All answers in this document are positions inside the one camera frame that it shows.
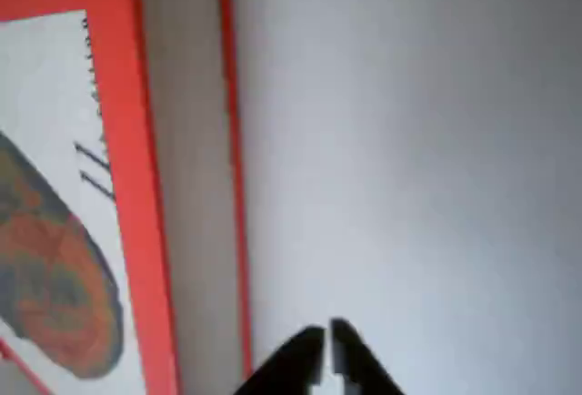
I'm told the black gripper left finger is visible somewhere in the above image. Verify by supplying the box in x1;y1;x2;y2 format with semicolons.
238;325;326;395

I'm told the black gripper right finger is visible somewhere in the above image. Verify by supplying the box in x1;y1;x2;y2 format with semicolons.
330;317;408;395

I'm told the red anatomy textbook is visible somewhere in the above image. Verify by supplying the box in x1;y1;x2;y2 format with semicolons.
0;0;254;395

